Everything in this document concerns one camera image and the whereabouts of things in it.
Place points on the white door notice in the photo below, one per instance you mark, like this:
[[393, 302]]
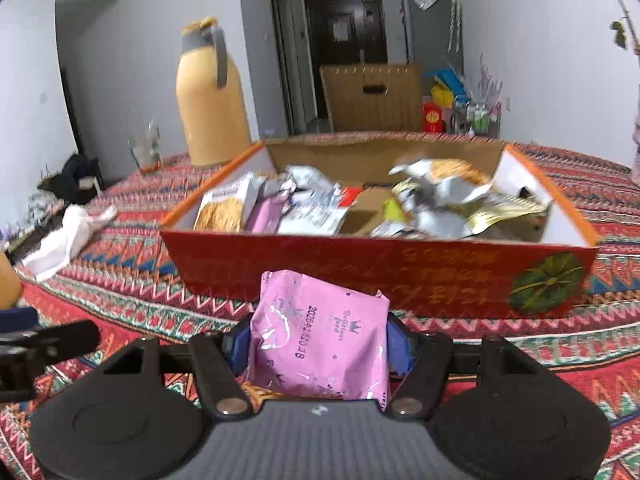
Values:
[[341, 31]]

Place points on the noodle print snack packet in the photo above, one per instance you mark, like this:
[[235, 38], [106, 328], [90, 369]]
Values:
[[222, 210], [460, 172]]

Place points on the pink snack packet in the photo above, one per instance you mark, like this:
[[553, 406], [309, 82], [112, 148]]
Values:
[[267, 215], [320, 340]]

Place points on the yellow-green snack packet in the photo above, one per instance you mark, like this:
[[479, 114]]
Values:
[[392, 208]]

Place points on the dark door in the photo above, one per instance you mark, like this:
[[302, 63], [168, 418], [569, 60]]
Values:
[[345, 55]]

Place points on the large brown cardboard box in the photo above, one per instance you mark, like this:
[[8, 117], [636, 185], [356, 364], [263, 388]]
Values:
[[370, 110]]

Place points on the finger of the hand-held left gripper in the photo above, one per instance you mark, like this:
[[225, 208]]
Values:
[[55, 340]]

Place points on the patterned red tablecloth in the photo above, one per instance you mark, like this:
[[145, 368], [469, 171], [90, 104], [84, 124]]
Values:
[[125, 280]]

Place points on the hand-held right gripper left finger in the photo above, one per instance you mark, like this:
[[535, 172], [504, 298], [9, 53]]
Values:
[[237, 349]]

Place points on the orange cup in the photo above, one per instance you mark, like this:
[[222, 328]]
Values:
[[9, 282]]

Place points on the pink vase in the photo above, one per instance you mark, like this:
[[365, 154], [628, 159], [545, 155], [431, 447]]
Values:
[[636, 150]]

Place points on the dried rose bouquet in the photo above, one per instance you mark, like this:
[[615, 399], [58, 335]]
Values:
[[620, 30]]

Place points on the red snack packet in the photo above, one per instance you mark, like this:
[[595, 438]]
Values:
[[350, 196]]

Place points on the yellow thermos jug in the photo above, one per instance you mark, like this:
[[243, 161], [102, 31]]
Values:
[[210, 110]]

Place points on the black chair with clothes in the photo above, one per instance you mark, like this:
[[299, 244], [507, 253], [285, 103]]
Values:
[[75, 177]]

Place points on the grey cloth pile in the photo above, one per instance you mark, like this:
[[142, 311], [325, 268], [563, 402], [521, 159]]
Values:
[[42, 208]]

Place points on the blue plastic object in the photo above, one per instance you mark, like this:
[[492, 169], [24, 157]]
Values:
[[450, 82]]

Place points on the white folded umbrella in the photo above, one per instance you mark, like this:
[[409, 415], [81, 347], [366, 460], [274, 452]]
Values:
[[454, 17]]

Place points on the grey refrigerator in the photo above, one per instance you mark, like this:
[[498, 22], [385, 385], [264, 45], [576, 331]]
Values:
[[430, 35]]

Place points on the red cardboard box pumpkin print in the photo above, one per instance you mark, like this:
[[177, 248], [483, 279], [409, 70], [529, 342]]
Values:
[[350, 270]]

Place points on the silver crumpled wrapper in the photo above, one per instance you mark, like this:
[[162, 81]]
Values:
[[440, 220], [310, 180]]

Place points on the yellow bag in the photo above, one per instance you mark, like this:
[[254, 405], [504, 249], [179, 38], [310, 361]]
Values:
[[442, 96]]

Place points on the white cloth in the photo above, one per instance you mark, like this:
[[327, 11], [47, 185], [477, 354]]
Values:
[[65, 240]]

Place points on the glass cup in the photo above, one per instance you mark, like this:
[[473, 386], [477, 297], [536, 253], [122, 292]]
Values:
[[146, 152]]

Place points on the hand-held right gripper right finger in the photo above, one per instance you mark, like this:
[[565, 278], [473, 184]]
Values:
[[398, 347]]

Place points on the red gift box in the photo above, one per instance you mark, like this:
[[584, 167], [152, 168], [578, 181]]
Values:
[[433, 117]]

